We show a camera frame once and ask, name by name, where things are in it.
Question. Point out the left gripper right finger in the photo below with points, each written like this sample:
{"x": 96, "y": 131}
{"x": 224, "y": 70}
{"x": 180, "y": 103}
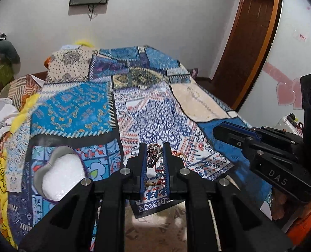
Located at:
{"x": 175, "y": 187}

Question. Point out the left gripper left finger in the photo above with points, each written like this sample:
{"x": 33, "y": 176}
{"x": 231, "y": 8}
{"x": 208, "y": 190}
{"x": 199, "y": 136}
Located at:
{"x": 137, "y": 182}

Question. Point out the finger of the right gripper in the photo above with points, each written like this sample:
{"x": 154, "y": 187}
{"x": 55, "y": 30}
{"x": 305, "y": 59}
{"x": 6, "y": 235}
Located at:
{"x": 233, "y": 140}
{"x": 238, "y": 130}

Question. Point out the purple heart jewelry box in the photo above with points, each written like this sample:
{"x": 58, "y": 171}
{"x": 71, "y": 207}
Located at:
{"x": 60, "y": 174}

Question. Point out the right hand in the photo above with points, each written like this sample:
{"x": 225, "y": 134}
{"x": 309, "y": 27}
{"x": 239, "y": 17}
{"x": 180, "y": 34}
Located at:
{"x": 278, "y": 200}

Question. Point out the blue patchwork bedspread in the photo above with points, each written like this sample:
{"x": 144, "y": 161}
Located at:
{"x": 105, "y": 104}

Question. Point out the white sliding wardrobe door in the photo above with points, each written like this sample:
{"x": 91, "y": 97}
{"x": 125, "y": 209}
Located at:
{"x": 277, "y": 91}

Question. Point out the brown wooden wardrobe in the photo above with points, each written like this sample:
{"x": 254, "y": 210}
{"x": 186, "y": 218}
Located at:
{"x": 246, "y": 50}

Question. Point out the yellow duck blanket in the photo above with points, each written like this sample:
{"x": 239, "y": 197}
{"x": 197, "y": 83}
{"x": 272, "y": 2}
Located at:
{"x": 3, "y": 178}

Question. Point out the striped orange pillow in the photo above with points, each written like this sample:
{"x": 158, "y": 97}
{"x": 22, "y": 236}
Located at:
{"x": 19, "y": 90}

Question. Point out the pile of clothes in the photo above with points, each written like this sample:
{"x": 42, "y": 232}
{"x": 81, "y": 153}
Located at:
{"x": 8, "y": 52}

